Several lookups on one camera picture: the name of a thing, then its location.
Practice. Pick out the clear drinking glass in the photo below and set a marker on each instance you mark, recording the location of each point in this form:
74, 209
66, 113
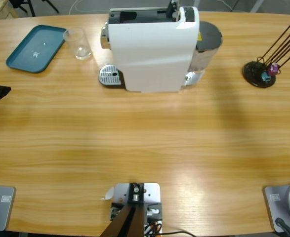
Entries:
78, 42

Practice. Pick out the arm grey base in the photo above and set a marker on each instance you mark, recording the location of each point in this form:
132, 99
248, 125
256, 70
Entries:
275, 205
4, 205

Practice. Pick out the white capsule coffee machine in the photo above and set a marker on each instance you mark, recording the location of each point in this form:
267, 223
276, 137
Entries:
149, 54

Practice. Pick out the blue coffee capsule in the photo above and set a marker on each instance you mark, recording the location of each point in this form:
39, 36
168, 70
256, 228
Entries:
265, 77

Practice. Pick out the purple coffee capsule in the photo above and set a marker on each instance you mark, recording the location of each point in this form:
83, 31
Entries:
274, 69

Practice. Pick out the teal plastic tray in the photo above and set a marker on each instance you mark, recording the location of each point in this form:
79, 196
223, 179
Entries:
26, 59

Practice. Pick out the black tripod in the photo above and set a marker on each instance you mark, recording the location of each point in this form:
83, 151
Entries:
31, 8

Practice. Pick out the white tape scrap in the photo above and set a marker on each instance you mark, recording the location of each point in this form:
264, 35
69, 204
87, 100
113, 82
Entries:
109, 193

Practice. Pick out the black capsule holder with rods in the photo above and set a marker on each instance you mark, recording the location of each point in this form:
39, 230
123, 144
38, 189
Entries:
251, 71

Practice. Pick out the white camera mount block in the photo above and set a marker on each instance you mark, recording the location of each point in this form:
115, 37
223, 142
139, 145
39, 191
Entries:
151, 192

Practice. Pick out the dark camera post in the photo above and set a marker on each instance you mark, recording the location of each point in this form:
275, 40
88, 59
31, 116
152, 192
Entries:
130, 222

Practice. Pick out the white table frame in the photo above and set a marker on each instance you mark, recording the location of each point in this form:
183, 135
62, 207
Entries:
257, 6

